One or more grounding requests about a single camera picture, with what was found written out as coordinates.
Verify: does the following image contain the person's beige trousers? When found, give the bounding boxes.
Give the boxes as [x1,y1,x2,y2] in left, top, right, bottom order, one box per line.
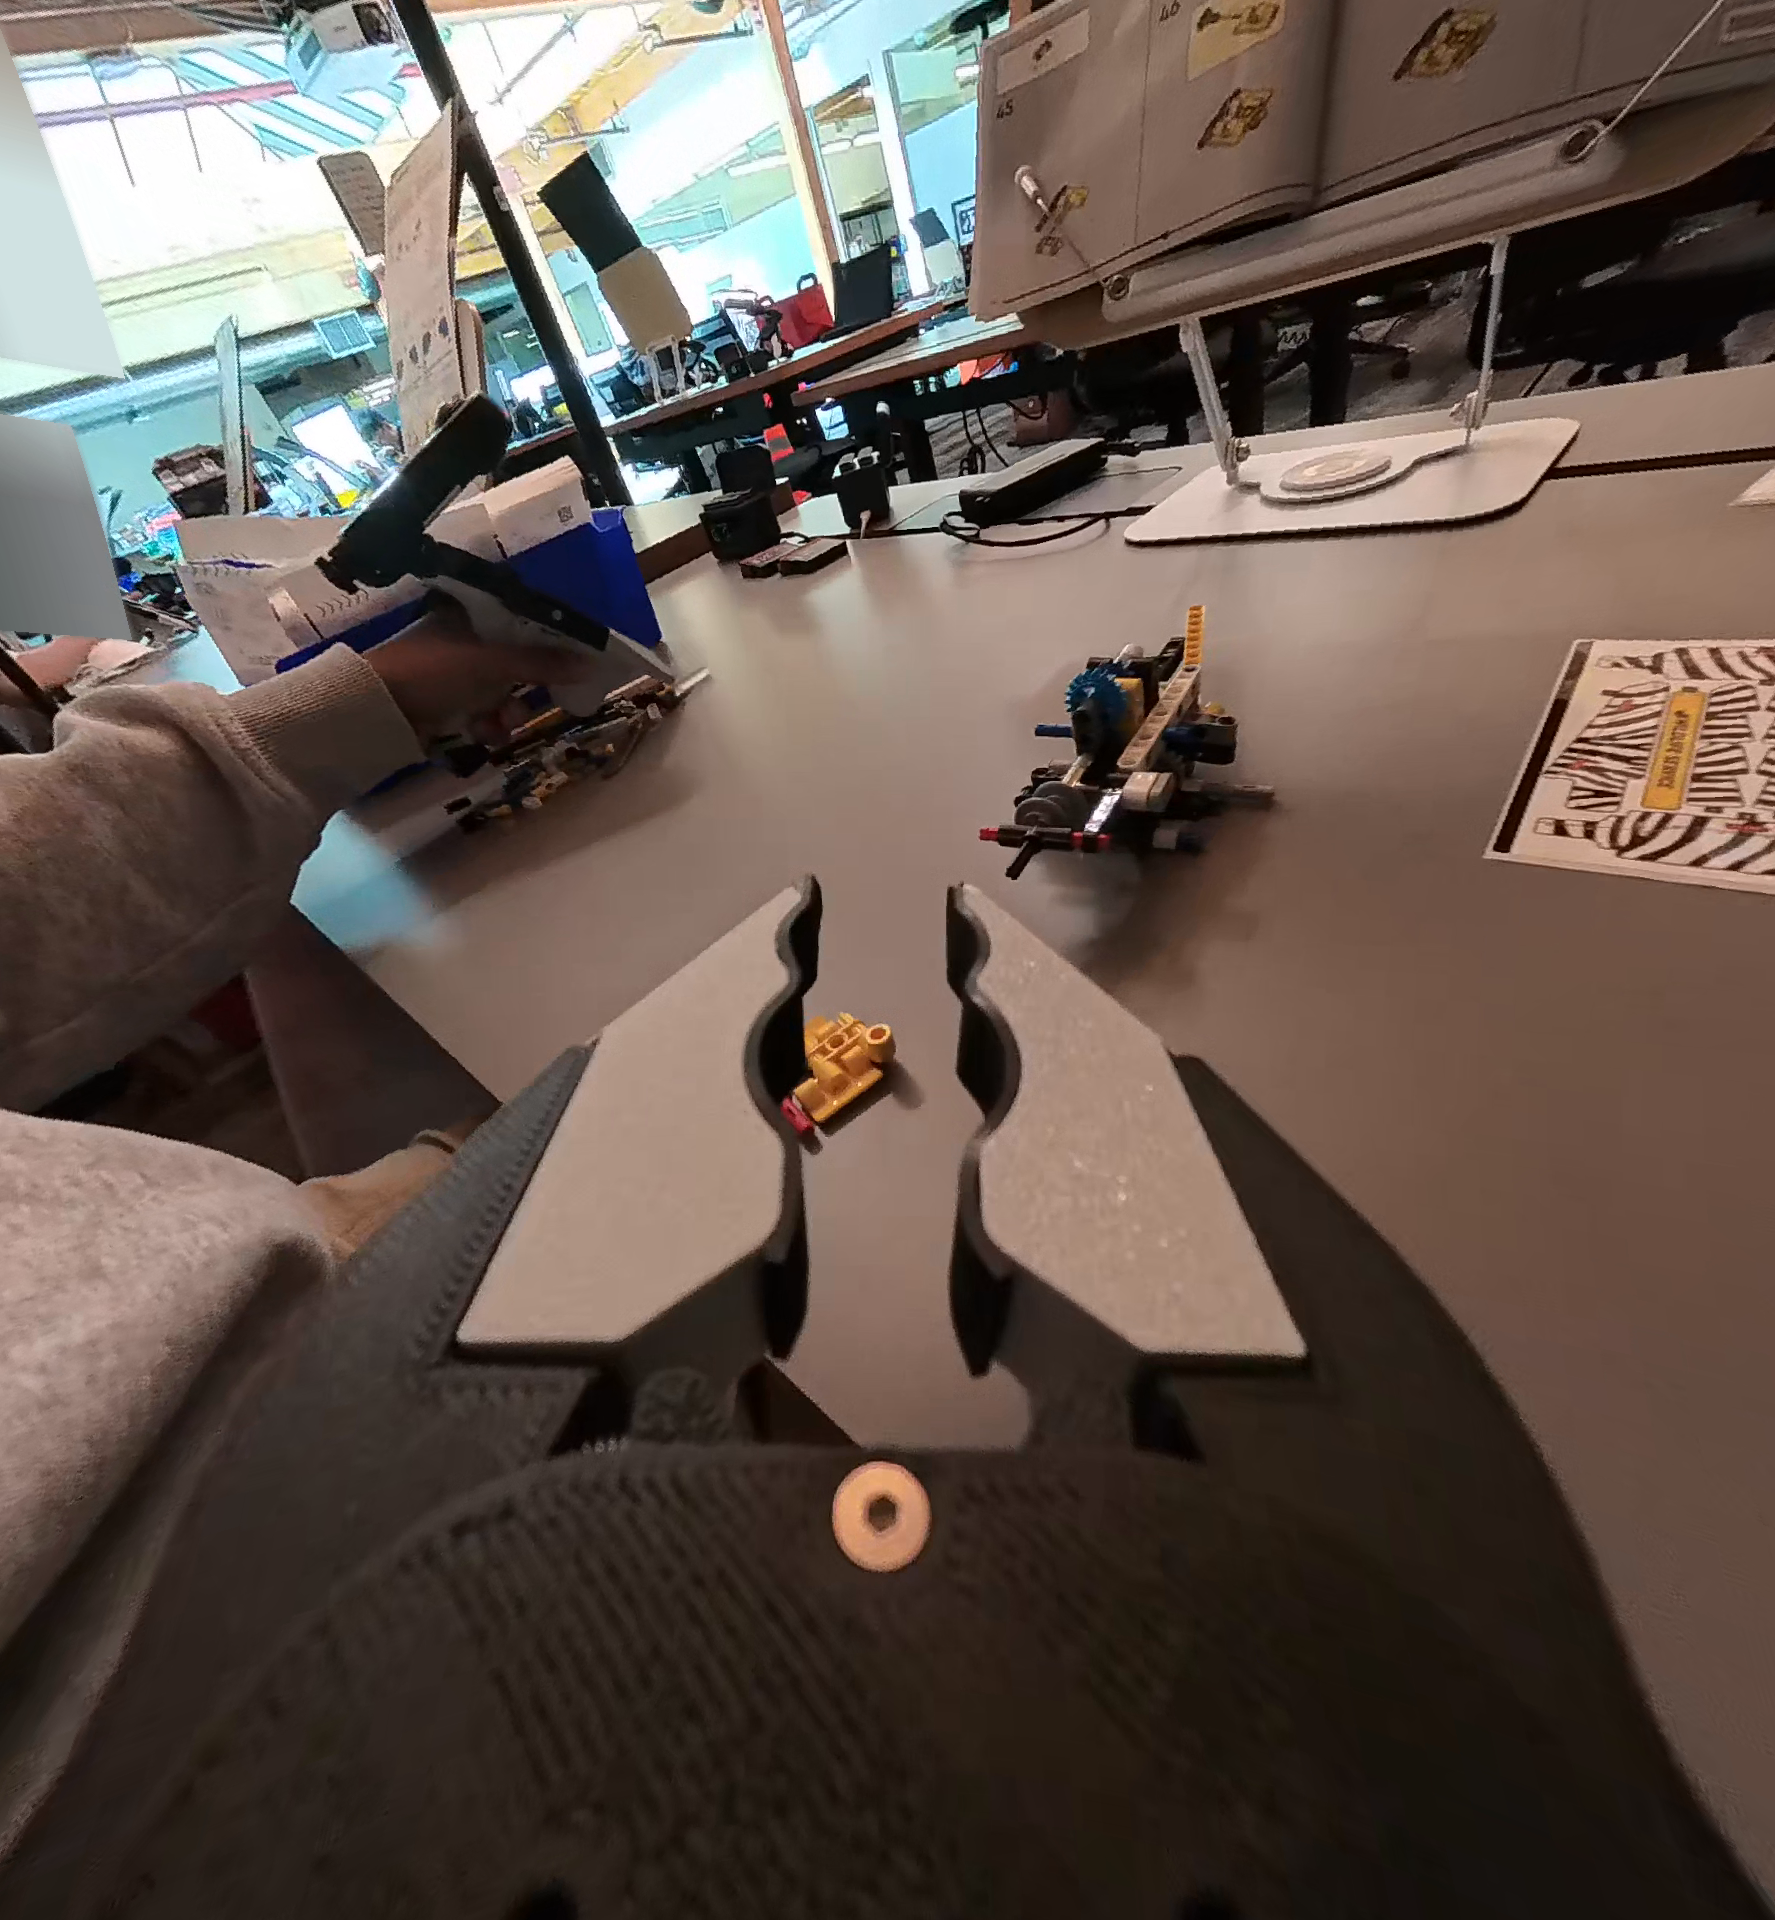
[300,1129,509,1262]

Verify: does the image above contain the person's left forearm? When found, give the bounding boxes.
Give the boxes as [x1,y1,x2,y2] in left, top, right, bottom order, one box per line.
[0,643,423,1116]

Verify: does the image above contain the yellow lego block with red pin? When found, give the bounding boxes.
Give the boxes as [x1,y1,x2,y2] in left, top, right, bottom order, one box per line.
[782,1008,899,1154]

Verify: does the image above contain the zebra striped sticker sheet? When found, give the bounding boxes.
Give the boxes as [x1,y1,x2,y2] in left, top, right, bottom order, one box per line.
[1482,635,1775,899]

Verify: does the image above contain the grey desk mat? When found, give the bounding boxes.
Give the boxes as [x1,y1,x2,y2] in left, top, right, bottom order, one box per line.
[884,453,1189,539]

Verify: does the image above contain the black cable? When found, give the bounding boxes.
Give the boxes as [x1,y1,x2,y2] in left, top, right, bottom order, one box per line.
[938,509,1127,552]

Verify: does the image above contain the person's left hand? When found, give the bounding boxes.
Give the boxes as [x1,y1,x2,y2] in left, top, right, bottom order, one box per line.
[362,616,591,755]

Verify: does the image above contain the printed cardboard sheet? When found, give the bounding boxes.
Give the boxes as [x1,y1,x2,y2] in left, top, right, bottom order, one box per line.
[324,94,488,441]

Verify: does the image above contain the open instruction booklet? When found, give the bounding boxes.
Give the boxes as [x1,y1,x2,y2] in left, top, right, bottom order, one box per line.
[971,0,1775,323]

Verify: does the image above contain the blue plastic bin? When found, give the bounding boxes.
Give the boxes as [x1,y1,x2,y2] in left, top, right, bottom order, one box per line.
[271,509,669,680]

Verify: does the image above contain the person's grey sweatshirt torso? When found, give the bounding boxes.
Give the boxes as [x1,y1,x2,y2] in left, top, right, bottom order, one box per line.
[0,1078,362,1804]

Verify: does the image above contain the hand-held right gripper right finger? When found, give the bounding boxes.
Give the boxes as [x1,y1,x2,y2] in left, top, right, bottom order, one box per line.
[944,886,1307,1373]

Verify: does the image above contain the black metal pole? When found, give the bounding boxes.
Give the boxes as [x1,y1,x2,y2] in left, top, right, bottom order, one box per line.
[399,0,634,509]

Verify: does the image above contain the partly built lego vehicle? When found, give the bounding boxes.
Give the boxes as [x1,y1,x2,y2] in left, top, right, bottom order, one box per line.
[979,605,1280,880]

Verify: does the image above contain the black and white panel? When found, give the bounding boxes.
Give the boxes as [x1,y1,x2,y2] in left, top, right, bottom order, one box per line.
[532,153,698,348]

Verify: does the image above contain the pile of lego pieces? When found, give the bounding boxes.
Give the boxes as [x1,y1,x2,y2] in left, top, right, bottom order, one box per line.
[439,663,717,831]

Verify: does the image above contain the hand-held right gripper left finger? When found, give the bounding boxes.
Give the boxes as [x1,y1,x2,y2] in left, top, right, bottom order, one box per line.
[453,880,822,1367]

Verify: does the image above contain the long wooden desk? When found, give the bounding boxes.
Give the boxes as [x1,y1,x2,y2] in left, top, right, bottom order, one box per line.
[602,300,1049,498]

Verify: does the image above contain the black power brick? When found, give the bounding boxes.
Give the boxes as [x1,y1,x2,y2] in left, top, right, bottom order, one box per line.
[958,438,1106,524]

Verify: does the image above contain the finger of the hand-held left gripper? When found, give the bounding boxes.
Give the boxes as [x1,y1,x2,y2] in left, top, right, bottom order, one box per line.
[423,572,685,694]
[417,524,621,654]

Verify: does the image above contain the white cardboard box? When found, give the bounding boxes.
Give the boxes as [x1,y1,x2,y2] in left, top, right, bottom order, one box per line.
[485,453,591,556]

